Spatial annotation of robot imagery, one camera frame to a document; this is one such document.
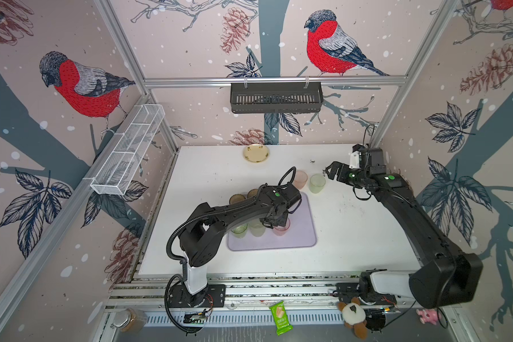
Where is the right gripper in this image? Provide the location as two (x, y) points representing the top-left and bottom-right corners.
(326, 159), (371, 188)

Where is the pink clear cup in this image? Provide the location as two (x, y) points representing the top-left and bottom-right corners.
(273, 219), (291, 236)

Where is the pale green textured cup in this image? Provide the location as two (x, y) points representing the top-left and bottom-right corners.
(309, 174), (326, 194)

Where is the tall pale green cup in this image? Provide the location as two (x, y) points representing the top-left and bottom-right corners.
(248, 219), (266, 237)

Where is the dark olive cup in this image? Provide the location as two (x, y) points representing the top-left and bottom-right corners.
(247, 189), (259, 198)

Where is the salmon textured cup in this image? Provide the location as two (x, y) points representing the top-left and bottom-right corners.
(293, 170), (309, 190)

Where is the small green ribbed cup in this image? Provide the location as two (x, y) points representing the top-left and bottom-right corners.
(230, 223), (248, 239)

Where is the small brown textured cup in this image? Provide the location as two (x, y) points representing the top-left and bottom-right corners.
(229, 194), (246, 205)

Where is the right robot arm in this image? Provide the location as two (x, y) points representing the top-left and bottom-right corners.
(324, 145), (483, 309)

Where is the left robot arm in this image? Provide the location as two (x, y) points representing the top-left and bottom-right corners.
(166, 184), (302, 307)

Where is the lilac plastic tray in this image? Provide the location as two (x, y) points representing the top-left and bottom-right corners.
(227, 192), (317, 252)

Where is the cream patterned saucer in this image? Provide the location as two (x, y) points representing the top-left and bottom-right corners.
(242, 144), (270, 163)

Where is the green snack packet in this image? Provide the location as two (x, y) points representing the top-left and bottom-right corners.
(270, 302), (293, 336)

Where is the plush toy dog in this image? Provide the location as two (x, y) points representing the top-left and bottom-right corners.
(337, 297), (369, 340)

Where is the pink plush toy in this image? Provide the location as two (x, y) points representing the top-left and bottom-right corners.
(416, 309), (440, 326)

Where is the glass jar with lid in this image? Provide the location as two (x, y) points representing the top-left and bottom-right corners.
(112, 308), (148, 333)

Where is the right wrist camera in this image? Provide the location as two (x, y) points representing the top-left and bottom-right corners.
(349, 151), (361, 169)

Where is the black hanging wire basket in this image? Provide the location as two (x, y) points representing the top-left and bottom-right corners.
(230, 82), (323, 114)

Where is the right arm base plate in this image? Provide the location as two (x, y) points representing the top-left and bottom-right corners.
(329, 283), (397, 306)

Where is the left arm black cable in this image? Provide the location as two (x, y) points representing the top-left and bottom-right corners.
(163, 166), (298, 335)

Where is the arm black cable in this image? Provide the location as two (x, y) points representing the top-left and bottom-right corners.
(163, 166), (298, 335)
(352, 123), (450, 332)

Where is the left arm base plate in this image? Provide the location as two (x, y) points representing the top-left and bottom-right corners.
(165, 283), (226, 309)

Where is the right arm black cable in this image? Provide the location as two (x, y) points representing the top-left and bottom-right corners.
(352, 123), (450, 332)

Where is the white wire mesh shelf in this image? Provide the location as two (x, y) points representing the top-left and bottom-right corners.
(91, 104), (165, 196)

